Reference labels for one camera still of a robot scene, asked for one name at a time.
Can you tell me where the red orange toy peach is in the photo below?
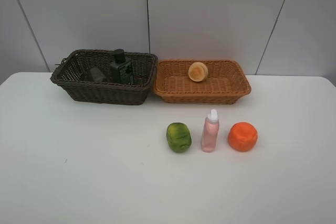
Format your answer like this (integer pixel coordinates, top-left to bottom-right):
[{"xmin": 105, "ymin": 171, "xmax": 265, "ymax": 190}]
[{"xmin": 188, "ymin": 62, "xmax": 208, "ymax": 82}]

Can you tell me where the dark green square bottle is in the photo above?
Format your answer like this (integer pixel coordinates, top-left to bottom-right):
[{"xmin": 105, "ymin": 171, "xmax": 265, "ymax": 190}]
[{"xmin": 110, "ymin": 49, "xmax": 134, "ymax": 85}]

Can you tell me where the green squishy toy fruit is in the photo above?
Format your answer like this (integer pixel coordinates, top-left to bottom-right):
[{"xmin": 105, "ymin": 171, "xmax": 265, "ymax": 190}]
[{"xmin": 166, "ymin": 122, "xmax": 192, "ymax": 153}]

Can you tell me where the dark brown wicker basket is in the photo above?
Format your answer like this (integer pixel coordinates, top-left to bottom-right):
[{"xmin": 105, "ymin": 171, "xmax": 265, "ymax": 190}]
[{"xmin": 50, "ymin": 49, "xmax": 158, "ymax": 105}]

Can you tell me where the pink bottle white cap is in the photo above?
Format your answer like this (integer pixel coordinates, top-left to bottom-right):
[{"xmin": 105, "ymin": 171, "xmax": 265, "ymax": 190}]
[{"xmin": 201, "ymin": 109, "xmax": 219, "ymax": 153}]

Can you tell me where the translucent purple plastic cup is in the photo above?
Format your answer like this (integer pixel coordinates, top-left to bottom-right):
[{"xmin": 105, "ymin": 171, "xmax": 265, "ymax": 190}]
[{"xmin": 80, "ymin": 67, "xmax": 111, "ymax": 83}]

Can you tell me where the orange squishy toy fruit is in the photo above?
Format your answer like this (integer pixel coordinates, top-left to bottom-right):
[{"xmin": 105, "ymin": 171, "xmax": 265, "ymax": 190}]
[{"xmin": 227, "ymin": 122, "xmax": 258, "ymax": 152}]

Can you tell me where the light orange wicker basket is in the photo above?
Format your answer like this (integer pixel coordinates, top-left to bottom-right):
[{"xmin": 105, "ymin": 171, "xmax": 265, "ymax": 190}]
[{"xmin": 153, "ymin": 59, "xmax": 251, "ymax": 104}]

